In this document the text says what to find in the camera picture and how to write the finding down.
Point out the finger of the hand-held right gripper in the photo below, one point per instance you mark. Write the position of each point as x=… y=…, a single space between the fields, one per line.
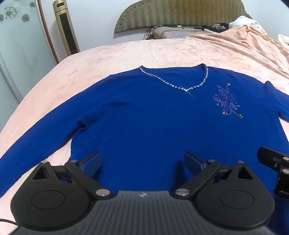
x=268 y=157

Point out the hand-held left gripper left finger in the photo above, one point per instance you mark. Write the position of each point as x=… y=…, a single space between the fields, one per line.
x=92 y=166

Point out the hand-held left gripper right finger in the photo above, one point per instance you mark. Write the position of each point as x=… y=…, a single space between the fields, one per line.
x=193 y=163

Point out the blue beaded sweater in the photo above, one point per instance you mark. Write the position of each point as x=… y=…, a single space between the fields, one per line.
x=146 y=126

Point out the pale pink bed sheet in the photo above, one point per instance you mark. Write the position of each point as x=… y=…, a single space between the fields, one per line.
x=79 y=67

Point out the white crumpled cloth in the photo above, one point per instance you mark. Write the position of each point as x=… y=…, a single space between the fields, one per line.
x=284 y=40

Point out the brown pillow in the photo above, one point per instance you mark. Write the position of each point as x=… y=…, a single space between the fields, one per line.
x=162 y=32

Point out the black garment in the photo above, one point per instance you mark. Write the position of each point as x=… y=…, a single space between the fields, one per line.
x=214 y=27

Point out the white printed cloth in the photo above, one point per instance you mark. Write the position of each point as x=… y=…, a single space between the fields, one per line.
x=243 y=21

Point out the gold tower fan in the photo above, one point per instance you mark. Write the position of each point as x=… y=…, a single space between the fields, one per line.
x=66 y=27

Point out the glass wardrobe door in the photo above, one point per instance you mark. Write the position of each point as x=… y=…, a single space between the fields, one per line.
x=18 y=45

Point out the green padded headboard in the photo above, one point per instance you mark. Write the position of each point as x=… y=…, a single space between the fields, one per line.
x=169 y=13

